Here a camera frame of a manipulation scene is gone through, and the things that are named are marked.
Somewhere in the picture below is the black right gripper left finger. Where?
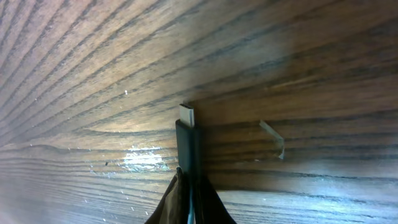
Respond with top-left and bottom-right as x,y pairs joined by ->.
145,167 -> 190,224

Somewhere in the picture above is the black charger cable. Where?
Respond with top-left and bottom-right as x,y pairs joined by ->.
175,103 -> 201,224

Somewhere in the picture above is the clear tape scrap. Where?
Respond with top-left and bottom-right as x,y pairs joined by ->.
259,120 -> 285,159

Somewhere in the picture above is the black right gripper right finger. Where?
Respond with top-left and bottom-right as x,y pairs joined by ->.
195,176 -> 236,224

